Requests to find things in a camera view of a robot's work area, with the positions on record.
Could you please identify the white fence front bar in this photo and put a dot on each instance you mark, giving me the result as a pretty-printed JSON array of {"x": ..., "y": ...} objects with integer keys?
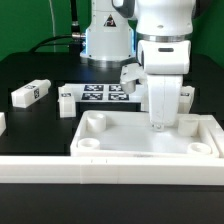
[{"x": 84, "y": 170}]

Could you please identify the white fence bar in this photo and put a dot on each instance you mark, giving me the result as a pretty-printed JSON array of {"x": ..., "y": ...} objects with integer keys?
[
  {"x": 2, "y": 123},
  {"x": 212, "y": 135},
  {"x": 84, "y": 170}
]

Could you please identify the white fence left bar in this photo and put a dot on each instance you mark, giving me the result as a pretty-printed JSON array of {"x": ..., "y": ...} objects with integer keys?
[{"x": 2, "y": 123}]

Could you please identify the white fence right bar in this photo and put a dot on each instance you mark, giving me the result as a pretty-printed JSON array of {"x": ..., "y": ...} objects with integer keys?
[{"x": 212, "y": 135}]

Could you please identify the white fiducial marker sheet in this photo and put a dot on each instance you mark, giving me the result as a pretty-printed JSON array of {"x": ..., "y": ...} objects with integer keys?
[{"x": 104, "y": 93}]

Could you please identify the white desk tabletop tray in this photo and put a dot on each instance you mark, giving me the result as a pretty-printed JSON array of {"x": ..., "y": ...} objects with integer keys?
[{"x": 130, "y": 134}]

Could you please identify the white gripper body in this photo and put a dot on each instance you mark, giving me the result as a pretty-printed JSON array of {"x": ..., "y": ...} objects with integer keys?
[{"x": 163, "y": 92}]

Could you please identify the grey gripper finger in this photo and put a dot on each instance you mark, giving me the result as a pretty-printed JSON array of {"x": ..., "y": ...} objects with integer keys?
[{"x": 158, "y": 127}]

